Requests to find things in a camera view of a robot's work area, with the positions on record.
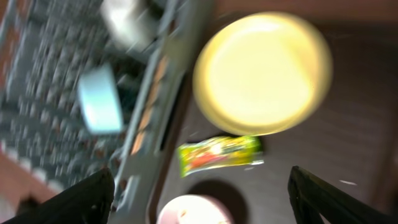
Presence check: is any white plastic cup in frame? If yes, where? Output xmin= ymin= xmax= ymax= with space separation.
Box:
xmin=100 ymin=0 xmax=159 ymax=52

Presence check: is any grey dishwasher rack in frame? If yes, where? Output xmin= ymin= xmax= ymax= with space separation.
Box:
xmin=0 ymin=0 xmax=215 ymax=224

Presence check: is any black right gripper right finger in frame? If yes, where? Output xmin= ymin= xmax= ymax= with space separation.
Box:
xmin=288 ymin=166 xmax=397 ymax=224

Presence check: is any green pandan cake wrapper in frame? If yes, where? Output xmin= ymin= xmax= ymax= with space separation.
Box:
xmin=177 ymin=136 xmax=264 ymax=177

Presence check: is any white bowl with food residue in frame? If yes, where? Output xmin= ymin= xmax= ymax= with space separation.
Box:
xmin=156 ymin=194 xmax=234 ymax=224

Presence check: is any light blue bowl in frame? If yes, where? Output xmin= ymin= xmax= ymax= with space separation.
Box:
xmin=78 ymin=63 xmax=124 ymax=134

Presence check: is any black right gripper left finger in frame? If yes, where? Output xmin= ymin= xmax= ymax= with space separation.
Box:
xmin=5 ymin=168 xmax=114 ymax=224

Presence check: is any yellow plate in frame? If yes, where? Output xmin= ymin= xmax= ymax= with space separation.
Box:
xmin=193 ymin=12 xmax=333 ymax=136

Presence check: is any dark brown serving tray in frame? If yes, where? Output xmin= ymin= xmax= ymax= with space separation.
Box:
xmin=149 ymin=16 xmax=397 ymax=223

